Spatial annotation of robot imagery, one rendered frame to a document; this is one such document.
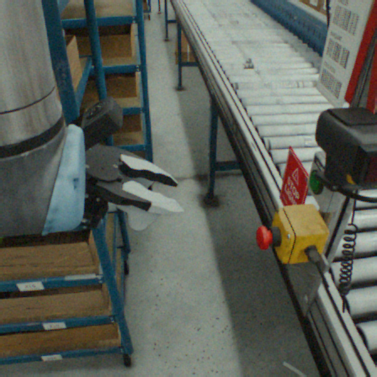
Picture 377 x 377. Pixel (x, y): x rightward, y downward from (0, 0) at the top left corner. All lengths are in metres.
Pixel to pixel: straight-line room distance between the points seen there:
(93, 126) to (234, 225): 1.46
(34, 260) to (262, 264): 1.03
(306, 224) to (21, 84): 0.46
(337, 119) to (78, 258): 0.70
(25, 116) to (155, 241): 1.50
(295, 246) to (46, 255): 0.60
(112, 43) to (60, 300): 1.08
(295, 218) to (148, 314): 1.00
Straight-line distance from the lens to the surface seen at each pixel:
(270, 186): 0.86
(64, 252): 0.92
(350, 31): 0.52
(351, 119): 0.43
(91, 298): 1.07
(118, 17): 1.51
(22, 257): 0.96
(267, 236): 0.58
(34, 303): 1.11
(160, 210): 0.45
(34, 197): 0.29
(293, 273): 0.75
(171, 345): 1.42
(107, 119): 0.39
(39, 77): 0.26
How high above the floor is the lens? 1.27
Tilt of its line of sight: 40 degrees down
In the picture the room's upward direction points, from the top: straight up
